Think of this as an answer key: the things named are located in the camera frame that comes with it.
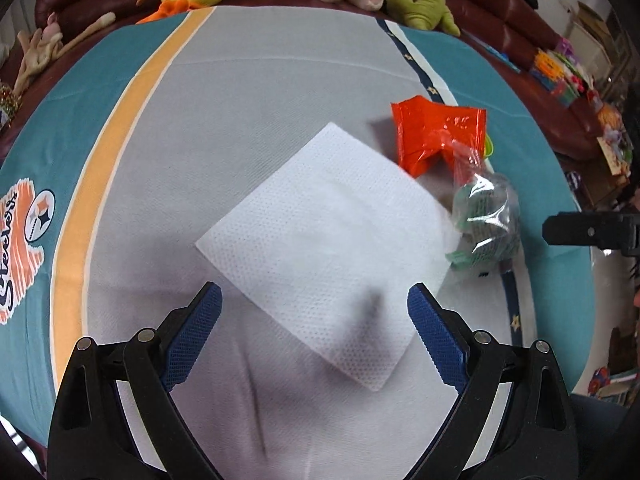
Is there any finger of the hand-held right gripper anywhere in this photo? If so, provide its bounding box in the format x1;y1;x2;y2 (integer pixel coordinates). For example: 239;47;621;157
542;212;625;249

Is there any stack of colourful toy boxes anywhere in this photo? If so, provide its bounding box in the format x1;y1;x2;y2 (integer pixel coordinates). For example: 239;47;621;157
530;37;601;108

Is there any person's leg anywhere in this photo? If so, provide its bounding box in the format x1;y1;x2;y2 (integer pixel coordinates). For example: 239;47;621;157
570;392;640;480

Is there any orange plastic wrapper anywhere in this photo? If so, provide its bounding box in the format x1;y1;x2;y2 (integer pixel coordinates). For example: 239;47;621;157
391;95;488;178

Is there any cardboard box with toys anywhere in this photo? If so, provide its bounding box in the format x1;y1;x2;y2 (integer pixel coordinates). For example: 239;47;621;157
596;102;637;183

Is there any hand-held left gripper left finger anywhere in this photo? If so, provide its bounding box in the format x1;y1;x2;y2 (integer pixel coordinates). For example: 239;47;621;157
47;281;224;480

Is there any dark red leather sofa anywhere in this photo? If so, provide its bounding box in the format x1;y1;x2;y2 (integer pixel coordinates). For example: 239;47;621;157
35;0;623;161

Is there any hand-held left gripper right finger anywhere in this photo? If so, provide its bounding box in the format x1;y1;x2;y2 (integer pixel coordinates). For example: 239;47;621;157
406;282;581;480

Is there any colourful toy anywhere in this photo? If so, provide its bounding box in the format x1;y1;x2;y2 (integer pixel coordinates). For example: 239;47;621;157
587;366;640;406

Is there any white paper napkin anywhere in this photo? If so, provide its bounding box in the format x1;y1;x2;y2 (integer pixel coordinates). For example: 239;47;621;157
195;121;458;392

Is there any brown cardboard box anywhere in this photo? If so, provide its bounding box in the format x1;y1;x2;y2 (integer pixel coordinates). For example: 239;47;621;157
567;0;618;61

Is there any clear plastic bag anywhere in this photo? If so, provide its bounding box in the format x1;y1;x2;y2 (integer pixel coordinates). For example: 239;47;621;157
444;137;522;275

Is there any teal grey printed tablecloth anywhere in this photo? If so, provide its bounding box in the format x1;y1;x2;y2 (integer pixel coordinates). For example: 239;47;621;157
0;5;596;480

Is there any tan long-limbed plush toy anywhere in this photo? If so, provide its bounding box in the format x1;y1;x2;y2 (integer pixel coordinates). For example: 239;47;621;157
12;11;116;100

